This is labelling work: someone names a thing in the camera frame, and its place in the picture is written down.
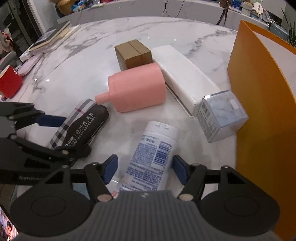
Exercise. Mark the small white box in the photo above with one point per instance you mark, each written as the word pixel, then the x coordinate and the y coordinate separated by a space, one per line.
pixel 25 55

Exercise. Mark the red cup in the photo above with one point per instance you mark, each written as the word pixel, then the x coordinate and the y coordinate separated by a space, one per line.
pixel 9 81

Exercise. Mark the plaid glasses case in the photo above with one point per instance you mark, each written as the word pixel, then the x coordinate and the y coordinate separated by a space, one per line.
pixel 81 125

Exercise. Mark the black book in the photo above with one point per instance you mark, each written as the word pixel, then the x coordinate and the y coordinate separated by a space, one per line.
pixel 50 34

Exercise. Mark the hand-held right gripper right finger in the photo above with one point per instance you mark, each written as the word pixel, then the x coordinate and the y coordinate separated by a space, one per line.
pixel 181 169

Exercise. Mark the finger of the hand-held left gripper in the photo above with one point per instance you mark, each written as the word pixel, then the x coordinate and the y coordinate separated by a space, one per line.
pixel 49 121
pixel 64 153

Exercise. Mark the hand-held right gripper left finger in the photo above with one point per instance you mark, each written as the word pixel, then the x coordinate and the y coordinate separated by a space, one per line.
pixel 110 168

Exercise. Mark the dark picture box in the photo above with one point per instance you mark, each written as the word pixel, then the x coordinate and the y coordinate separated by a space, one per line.
pixel 8 227

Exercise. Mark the pink cylindrical spout bottle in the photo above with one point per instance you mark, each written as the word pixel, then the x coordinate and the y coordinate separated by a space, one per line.
pixel 138 88

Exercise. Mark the blue snack packet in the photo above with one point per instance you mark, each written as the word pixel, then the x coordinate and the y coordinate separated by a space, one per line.
pixel 81 5

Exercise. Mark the purple case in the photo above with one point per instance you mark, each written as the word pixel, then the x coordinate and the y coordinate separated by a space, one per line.
pixel 29 66

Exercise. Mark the white book stack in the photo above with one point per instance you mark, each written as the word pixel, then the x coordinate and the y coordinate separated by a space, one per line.
pixel 62 38

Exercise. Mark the orange cardboard box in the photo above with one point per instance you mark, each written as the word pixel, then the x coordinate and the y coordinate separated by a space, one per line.
pixel 266 127

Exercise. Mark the clear plastic cube box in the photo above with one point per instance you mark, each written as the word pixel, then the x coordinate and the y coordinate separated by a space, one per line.
pixel 219 113

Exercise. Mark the white squeeze tube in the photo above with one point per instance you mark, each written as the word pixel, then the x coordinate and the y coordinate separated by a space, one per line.
pixel 152 150

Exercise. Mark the brown cube box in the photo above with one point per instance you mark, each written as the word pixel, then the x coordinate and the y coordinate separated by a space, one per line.
pixel 133 53

